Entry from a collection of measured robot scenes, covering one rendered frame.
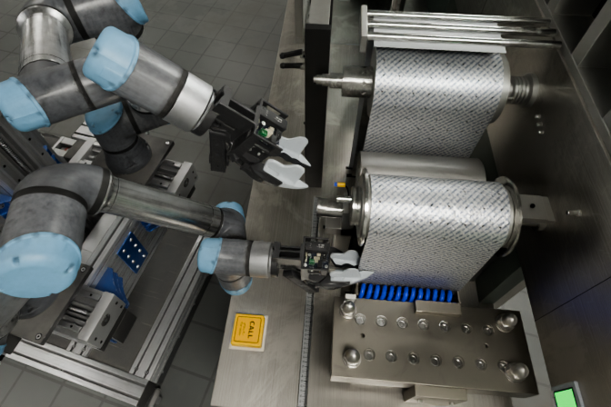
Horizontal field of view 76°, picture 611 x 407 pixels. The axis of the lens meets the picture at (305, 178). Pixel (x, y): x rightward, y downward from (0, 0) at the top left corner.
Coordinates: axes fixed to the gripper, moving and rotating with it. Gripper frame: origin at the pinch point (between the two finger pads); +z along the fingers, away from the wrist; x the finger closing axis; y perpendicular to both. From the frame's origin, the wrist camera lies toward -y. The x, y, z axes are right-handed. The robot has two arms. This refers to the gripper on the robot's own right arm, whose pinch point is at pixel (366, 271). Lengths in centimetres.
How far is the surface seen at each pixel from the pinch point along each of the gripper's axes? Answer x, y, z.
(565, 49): 29, 36, 30
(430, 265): -0.3, 5.8, 11.9
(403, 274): -0.3, 0.1, 7.7
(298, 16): 102, -7, -24
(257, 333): -10.8, -16.5, -23.4
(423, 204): 3.7, 22.0, 6.8
